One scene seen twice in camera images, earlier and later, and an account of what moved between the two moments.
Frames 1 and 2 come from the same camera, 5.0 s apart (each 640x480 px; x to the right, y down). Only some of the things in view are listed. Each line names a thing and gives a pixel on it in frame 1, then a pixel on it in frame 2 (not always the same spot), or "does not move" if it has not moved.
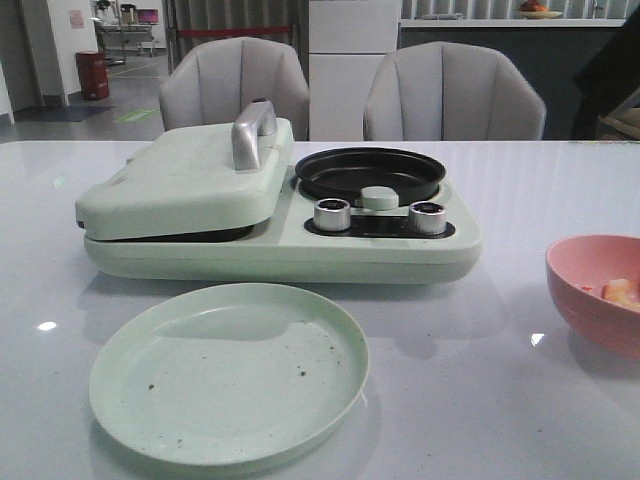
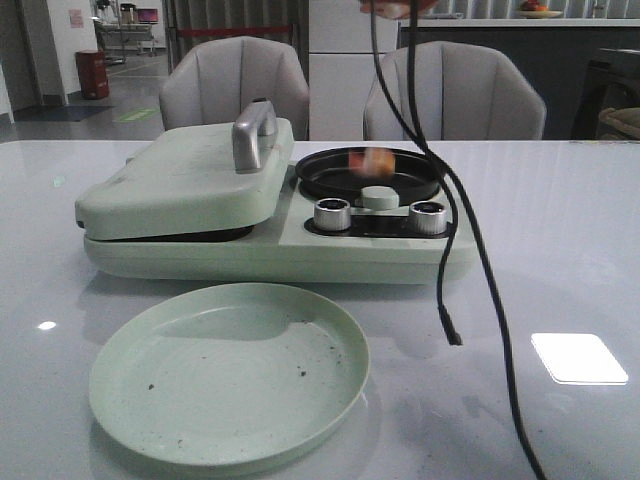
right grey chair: (451, 91) does not move
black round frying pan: (343, 174) does not move
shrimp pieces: (619, 290) → (371, 161)
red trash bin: (93, 74) does not move
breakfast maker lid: (195, 181) does not move
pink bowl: (596, 282) → (396, 9)
